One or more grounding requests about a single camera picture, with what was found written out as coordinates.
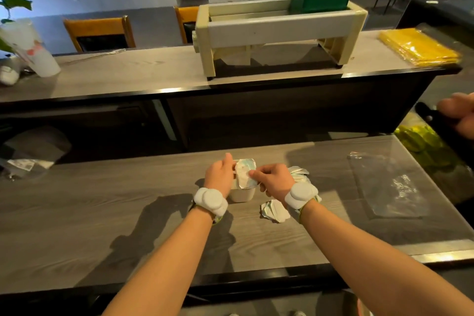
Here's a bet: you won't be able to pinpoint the white wrist tracker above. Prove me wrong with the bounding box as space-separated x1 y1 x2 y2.
284 181 320 211
193 187 229 218

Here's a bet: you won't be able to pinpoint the person's left hand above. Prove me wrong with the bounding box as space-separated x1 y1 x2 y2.
203 152 236 198

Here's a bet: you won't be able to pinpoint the small white plastic cup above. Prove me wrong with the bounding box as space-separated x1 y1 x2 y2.
228 159 257 204

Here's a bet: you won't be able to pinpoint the person's left forearm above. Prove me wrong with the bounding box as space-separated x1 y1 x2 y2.
102 205 223 316

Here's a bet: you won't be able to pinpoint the crumpled clear plastic bag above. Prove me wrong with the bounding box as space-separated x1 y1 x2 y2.
0 126 72 182

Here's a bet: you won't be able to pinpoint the green potted plant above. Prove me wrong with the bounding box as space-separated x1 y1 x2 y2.
0 0 34 54

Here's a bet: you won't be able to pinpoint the white right wrist tracker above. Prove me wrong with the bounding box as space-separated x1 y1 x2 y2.
284 181 320 211

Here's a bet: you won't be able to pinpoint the stack of yellow cloths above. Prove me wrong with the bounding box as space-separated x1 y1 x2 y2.
378 28 461 68

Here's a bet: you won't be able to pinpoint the white left wrist tracker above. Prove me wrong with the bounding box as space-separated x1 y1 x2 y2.
193 187 229 218

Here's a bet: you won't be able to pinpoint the small white object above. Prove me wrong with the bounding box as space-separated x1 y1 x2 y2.
0 65 21 86

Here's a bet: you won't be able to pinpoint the cream wooden rack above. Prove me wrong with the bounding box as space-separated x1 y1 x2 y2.
192 0 369 79

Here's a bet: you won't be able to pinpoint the silver foil cup lid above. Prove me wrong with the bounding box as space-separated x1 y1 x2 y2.
235 158 257 190

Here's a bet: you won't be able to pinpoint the person's right forearm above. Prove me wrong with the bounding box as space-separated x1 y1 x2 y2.
299 199 474 316

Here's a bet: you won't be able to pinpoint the yellow green plastic packets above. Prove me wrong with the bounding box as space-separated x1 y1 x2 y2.
393 124 450 155

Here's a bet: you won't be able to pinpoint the black knife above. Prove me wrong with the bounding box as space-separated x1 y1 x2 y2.
414 101 474 168

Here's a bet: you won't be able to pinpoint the thin long straw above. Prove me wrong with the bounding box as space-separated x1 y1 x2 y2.
61 48 127 65

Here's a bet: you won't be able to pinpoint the frosted plastic cup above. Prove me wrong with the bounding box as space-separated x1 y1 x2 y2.
0 19 61 78

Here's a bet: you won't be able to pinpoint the wooden chair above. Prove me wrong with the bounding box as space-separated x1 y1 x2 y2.
173 5 200 45
62 15 137 54

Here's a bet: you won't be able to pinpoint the person's right hand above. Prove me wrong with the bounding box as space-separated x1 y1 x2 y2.
248 163 297 204

